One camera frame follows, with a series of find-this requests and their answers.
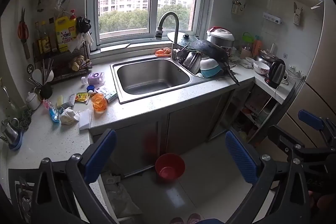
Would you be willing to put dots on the teal white bowl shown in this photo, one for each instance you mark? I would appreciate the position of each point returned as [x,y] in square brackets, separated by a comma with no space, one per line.
[211,69]

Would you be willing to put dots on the black gas stove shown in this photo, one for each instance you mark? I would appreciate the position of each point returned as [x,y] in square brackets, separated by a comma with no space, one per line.
[21,197]

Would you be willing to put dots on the orange dish cloth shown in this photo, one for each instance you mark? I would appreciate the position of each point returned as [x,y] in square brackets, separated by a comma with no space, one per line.
[162,52]

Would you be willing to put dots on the yellow red sachet packet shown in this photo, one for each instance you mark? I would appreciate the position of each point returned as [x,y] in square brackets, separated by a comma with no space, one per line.
[82,97]

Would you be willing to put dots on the white plastic bag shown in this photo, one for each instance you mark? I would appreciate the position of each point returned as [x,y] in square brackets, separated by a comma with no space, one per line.
[80,41]

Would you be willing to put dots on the white floral bowl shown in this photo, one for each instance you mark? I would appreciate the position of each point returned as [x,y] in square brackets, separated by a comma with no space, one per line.
[260,69]

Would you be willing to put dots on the crumpled white tissue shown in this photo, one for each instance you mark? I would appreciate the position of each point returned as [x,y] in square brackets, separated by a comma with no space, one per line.
[68,116]

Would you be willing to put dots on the white rice paddle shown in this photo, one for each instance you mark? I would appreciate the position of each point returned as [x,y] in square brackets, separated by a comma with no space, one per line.
[37,75]
[48,75]

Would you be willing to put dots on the blue bottle cap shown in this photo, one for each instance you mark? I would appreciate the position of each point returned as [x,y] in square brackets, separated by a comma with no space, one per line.
[90,88]

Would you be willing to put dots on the plastic bottle purple label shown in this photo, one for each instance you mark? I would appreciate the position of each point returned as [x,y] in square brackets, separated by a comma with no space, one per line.
[94,79]

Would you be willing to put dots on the ginger root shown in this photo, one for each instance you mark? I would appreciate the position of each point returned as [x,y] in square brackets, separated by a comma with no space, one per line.
[76,62]

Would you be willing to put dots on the white ceramic mug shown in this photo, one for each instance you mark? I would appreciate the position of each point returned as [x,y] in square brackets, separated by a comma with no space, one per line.
[32,101]

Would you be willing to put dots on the sauce bottle yellow label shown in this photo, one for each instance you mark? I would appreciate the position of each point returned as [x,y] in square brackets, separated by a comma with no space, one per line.
[44,43]

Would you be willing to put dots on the dark teal packet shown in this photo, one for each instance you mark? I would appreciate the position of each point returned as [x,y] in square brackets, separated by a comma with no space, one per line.
[65,106]

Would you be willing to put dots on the red plastic bucket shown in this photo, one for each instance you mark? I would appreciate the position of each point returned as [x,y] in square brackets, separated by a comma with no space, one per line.
[170,166]

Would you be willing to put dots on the wall knife holder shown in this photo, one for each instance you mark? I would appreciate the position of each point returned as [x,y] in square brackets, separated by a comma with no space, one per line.
[297,16]

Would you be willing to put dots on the pink clear wrapper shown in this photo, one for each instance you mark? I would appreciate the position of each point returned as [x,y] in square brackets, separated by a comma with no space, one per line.
[48,104]

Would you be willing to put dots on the blue sponge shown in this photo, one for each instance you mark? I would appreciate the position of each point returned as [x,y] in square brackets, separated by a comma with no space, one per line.
[17,144]

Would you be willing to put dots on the white cloth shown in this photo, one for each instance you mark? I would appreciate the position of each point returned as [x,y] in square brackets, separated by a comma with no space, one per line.
[241,61]

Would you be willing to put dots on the black electric kettle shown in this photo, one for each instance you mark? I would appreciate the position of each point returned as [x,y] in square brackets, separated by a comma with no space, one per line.
[275,73]

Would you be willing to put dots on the dark green utensil mug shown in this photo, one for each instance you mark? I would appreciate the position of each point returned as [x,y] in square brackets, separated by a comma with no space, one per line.
[46,91]

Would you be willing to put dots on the pink slipper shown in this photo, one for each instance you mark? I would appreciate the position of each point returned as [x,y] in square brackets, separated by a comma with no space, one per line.
[177,220]
[194,219]

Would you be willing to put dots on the pink left slipper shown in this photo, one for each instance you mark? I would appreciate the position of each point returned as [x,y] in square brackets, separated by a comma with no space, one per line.
[177,220]

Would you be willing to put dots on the metal under-sink cabinet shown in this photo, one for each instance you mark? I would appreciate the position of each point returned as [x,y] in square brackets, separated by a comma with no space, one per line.
[194,124]

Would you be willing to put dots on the steel wool scrubber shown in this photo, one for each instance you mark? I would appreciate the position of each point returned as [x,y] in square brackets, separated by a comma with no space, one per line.
[26,120]

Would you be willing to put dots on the steel gooseneck faucet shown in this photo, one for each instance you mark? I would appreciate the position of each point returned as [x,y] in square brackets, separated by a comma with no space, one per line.
[175,37]

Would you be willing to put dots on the yellow detergent jug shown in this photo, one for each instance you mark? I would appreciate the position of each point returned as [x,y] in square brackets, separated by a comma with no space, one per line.
[65,35]

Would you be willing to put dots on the steel pot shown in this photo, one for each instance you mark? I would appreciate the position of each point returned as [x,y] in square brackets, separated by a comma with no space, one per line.
[265,57]

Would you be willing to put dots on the person's blue trousers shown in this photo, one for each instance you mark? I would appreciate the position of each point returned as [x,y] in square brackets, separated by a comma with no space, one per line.
[212,222]

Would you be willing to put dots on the white rice cooker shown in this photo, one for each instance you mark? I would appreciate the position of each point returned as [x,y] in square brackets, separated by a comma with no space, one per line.
[221,39]

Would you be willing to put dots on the pink right slipper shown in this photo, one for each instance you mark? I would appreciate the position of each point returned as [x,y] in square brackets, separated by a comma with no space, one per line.
[194,219]

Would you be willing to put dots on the glass pot lid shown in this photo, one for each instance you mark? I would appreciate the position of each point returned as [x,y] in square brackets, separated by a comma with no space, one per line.
[183,39]

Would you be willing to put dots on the open storage shelf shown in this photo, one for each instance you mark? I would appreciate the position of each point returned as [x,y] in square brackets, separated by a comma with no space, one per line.
[252,108]

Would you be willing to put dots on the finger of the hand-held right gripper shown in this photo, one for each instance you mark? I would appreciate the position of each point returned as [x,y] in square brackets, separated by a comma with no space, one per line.
[311,119]
[283,138]

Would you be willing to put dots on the bundle of steel chopsticks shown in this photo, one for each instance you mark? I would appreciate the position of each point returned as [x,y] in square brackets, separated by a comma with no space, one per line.
[47,65]

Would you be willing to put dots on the wooden tall cabinet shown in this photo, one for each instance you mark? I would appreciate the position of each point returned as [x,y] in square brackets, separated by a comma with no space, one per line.
[315,69]

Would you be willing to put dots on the white wall hook rail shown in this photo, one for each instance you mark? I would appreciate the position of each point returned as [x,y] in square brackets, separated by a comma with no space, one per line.
[273,18]

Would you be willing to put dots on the red snack packets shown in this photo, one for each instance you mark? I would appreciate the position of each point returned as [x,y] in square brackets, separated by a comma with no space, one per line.
[86,64]

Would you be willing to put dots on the stainless steel sink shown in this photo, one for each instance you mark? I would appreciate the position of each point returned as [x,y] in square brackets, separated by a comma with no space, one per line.
[152,77]

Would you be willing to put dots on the white paper napkin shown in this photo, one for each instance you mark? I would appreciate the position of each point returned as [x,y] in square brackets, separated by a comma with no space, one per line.
[86,120]

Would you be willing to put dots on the white teal carton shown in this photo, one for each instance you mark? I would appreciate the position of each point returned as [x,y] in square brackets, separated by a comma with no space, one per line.
[107,94]

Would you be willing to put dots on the grey foil packet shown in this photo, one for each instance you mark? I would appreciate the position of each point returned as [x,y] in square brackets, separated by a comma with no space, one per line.
[71,98]

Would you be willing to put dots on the dark sauce bottle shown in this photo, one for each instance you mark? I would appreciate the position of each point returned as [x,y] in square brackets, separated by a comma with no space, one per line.
[53,37]

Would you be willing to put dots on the black frying pan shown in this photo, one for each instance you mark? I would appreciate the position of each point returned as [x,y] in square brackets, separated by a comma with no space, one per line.
[210,49]

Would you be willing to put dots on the blue snack wrapper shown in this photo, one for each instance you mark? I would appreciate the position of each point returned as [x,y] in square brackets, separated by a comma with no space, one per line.
[54,115]

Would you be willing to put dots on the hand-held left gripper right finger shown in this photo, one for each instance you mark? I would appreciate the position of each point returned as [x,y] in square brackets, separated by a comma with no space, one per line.
[241,158]

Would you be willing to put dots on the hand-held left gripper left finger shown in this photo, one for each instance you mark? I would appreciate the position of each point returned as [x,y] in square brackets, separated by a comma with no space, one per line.
[101,153]

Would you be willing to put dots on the black plastic bag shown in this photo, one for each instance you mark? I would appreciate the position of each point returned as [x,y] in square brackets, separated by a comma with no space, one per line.
[83,24]

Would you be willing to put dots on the yellow green sponge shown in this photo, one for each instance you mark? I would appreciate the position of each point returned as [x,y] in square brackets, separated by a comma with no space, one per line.
[59,100]

